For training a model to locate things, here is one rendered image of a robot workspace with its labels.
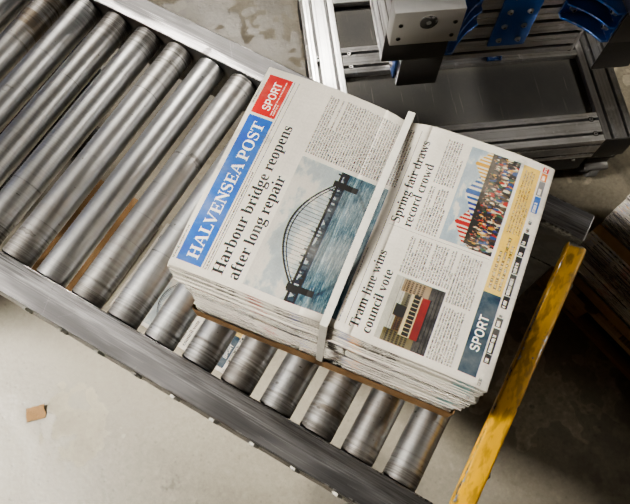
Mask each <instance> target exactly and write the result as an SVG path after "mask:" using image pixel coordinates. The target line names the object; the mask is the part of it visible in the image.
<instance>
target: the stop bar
mask: <svg viewBox="0 0 630 504"><path fill-rule="evenodd" d="M586 251H587V250H586V249H585V248H584V247H582V246H580V245H578V244H576V243H574V242H572V241H569V242H567V243H566V244H565V246H564V248H563V250H562V252H561V254H560V257H559V259H558V261H557V263H556V266H555V268H554V270H553V272H552V274H551V277H550V279H549V281H548V283H547V286H546V288H545V290H544V292H543V294H542V297H541V299H540V301H539V303H538V306H537V308H536V310H535V312H534V315H533V317H532V319H531V321H530V323H529V326H528V328H527V330H526V332H525V335H524V337H523V339H522V341H521V343H520V346H519V348H518V350H517V352H516V355H515V357H514V359H513V361H512V363H511V366H510V368H509V370H508V372H507V375H506V377H505V379H504V381H503V384H502V386H501V388H500V390H499V392H498V395H497V397H496V399H495V401H494V404H493V406H492V408H491V410H490V412H489V415H488V417H487V419H486V421H485V424H484V426H483V428H482V430H481V432H480V435H479V437H478V439H477V441H476V444H475V446H474V448H473V450H472V453H471V455H470V457H469V459H468V461H467V464H466V466H465V468H464V470H463V473H462V475H461V477H460V479H459V481H458V484H457V486H456V488H455V490H454V493H453V495H452V497H451V499H450V501H449V504H477V502H478V500H479V498H480V495H481V493H482V491H483V488H484V486H485V484H486V482H487V480H488V479H490V477H491V473H490V472H491V470H492V468H493V465H494V463H495V461H496V458H497V456H498V454H499V452H500V449H501V447H502V445H503V442H504V440H505V438H506V435H507V433H508V431H509V428H510V426H511V424H512V422H513V419H514V417H515V415H516V412H517V410H518V408H519V405H520V403H521V401H522V399H523V396H524V394H525V392H526V389H527V387H528V385H529V382H530V380H531V378H532V375H533V373H534V371H535V369H536V366H537V364H538V362H539V359H540V357H541V355H542V352H543V350H544V348H545V345H546V343H547V341H548V339H549V336H550V334H551V332H552V329H553V327H554V325H555V322H556V320H557V318H558V316H559V313H560V311H561V309H562V306H563V304H564V302H565V299H566V297H567V295H568V292H569V290H571V289H572V288H573V284H572V283H573V281H574V279H575V276H576V274H577V272H578V269H579V267H580V265H581V262H582V260H583V258H584V256H585V253H586Z"/></svg>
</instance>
